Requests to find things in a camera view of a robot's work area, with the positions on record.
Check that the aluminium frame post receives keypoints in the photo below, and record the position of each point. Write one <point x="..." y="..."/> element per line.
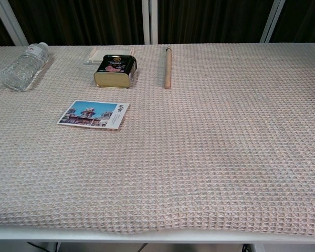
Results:
<point x="149" y="21"/>
<point x="273" y="21"/>
<point x="10" y="21"/>

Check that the white plastic tray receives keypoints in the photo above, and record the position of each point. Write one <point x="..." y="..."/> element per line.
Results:
<point x="97" y="56"/>

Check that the beige waffle weave tablecloth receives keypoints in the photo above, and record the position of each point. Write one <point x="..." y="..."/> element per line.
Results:
<point x="157" y="162"/>

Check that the black luncheon meat can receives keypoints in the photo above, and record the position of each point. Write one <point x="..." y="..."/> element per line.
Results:
<point x="115" y="71"/>

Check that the wooden stick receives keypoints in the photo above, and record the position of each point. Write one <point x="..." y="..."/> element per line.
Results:
<point x="168" y="68"/>

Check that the building photo postcard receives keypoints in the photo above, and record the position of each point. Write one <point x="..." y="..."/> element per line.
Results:
<point x="92" y="115"/>

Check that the black curtain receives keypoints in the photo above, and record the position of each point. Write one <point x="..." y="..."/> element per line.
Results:
<point x="81" y="21"/>

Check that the clear plastic water bottle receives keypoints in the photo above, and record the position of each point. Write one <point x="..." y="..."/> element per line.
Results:
<point x="26" y="67"/>

